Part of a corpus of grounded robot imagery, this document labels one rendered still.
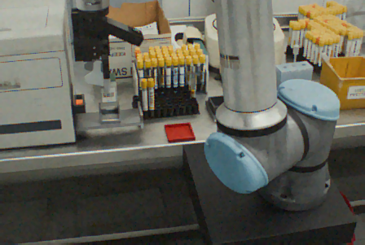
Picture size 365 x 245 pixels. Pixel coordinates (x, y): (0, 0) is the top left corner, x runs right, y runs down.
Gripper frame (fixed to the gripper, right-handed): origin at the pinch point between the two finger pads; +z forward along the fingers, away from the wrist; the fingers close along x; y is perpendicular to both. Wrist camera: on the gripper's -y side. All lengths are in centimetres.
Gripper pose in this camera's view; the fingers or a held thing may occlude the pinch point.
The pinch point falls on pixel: (107, 85)
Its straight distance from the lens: 124.4
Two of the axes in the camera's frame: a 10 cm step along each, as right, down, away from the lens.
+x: 1.9, 5.1, -8.4
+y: -9.8, 0.9, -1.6
